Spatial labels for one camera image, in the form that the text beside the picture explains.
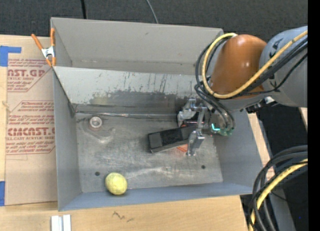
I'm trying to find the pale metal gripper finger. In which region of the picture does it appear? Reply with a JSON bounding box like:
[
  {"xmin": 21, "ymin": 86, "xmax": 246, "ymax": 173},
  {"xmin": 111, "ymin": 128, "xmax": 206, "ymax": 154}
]
[
  {"xmin": 185, "ymin": 129, "xmax": 207, "ymax": 157},
  {"xmin": 177, "ymin": 98, "xmax": 208, "ymax": 126}
]

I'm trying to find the dark green flat block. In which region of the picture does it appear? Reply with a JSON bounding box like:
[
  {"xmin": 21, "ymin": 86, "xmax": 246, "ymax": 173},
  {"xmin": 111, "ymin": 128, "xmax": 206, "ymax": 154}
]
[{"xmin": 147, "ymin": 124, "xmax": 199, "ymax": 154}]

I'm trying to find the grey metal bin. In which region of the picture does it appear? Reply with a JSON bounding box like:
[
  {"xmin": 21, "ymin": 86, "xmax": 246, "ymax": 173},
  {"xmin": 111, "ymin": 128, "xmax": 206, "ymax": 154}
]
[{"xmin": 49, "ymin": 16, "xmax": 264, "ymax": 212}]

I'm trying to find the yellow-green ball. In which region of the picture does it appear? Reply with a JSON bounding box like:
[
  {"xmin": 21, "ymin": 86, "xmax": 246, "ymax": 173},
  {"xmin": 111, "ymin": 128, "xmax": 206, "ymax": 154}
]
[{"xmin": 104, "ymin": 172, "xmax": 129, "ymax": 196}]

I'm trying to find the brown cardboard board red print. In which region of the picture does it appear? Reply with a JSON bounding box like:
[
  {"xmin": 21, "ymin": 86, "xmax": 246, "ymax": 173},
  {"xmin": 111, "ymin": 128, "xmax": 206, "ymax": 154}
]
[{"xmin": 0, "ymin": 34, "xmax": 59, "ymax": 206}]

